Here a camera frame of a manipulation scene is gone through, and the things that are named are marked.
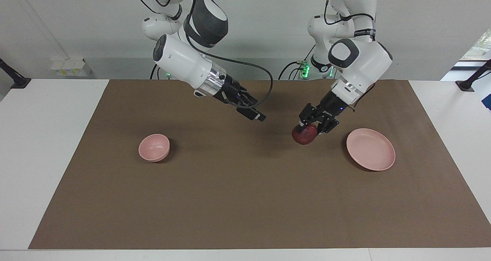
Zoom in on pink bowl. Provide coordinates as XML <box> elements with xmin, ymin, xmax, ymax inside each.
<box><xmin>138</xmin><ymin>134</ymin><xmax>170</xmax><ymax>163</ymax></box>

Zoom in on white cartons with yellow marks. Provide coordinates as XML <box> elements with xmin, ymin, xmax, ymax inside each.
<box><xmin>50</xmin><ymin>57</ymin><xmax>93</xmax><ymax>78</ymax></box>

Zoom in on black stand foot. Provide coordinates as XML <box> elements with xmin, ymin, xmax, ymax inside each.
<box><xmin>0</xmin><ymin>58</ymin><xmax>31</xmax><ymax>89</ymax></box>
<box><xmin>455</xmin><ymin>59</ymin><xmax>491</xmax><ymax>92</ymax></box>

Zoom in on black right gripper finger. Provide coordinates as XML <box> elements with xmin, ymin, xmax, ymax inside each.
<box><xmin>239</xmin><ymin>93</ymin><xmax>259</xmax><ymax>107</ymax></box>
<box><xmin>236</xmin><ymin>105</ymin><xmax>267</xmax><ymax>122</ymax></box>

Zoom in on dark red apple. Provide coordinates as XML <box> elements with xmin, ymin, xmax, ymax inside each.
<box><xmin>292</xmin><ymin>123</ymin><xmax>318</xmax><ymax>145</ymax></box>

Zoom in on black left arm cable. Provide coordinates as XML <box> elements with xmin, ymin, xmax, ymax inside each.
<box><xmin>323</xmin><ymin>0</ymin><xmax>376</xmax><ymax>26</ymax></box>

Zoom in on brown table mat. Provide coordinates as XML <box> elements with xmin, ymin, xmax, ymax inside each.
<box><xmin>28</xmin><ymin>79</ymin><xmax>491</xmax><ymax>250</ymax></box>

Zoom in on pink plate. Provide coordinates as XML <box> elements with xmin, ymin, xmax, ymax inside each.
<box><xmin>346</xmin><ymin>128</ymin><xmax>396</xmax><ymax>172</ymax></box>

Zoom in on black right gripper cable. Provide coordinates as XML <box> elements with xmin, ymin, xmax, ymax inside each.
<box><xmin>183</xmin><ymin>0</ymin><xmax>274</xmax><ymax>110</ymax></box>

